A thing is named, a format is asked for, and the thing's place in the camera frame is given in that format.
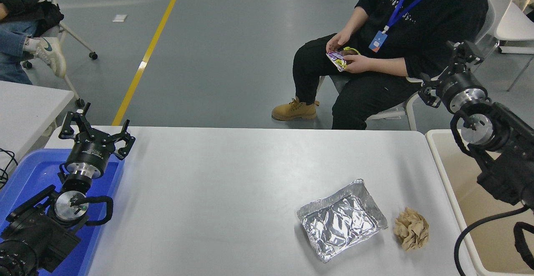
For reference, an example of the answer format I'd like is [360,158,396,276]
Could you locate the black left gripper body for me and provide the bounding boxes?
[65,136,112,172]

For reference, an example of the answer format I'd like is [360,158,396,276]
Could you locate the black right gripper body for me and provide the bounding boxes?
[436,72,483,104]

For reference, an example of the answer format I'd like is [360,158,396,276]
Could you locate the purple yellow snack bar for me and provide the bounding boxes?
[325,47,361,72]

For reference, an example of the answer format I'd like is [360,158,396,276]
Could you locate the tan paper ball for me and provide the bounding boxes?
[393,206,429,251]

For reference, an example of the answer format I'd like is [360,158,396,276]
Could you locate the silver foil tray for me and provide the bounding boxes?
[297,178,388,263]

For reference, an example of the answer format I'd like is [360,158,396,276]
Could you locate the person's left hand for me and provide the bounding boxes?
[343,54,375,75]

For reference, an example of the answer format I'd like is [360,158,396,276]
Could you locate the person's right hand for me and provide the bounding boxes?
[325,29,352,54]

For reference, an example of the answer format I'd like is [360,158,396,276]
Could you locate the grey white office chair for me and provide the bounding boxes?
[318,0,498,131]

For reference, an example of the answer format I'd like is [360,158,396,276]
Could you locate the small white table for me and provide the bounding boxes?
[0,81,75,172]

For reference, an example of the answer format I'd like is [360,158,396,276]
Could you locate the blue plastic tray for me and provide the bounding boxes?
[0,149,126,276]

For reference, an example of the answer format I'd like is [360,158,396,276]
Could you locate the white shell chair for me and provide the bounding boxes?
[488,0,534,92]

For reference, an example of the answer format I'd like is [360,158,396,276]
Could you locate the white wheeled chair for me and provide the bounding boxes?
[21,0,98,109]

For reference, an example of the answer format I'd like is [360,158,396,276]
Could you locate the large pale plastic bin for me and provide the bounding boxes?
[425,129,534,276]

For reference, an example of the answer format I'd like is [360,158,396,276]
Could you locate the blue lanyard with badge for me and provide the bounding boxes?
[368,0,451,53]

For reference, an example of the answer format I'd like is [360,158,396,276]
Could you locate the black cable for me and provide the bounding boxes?
[0,148,18,190]

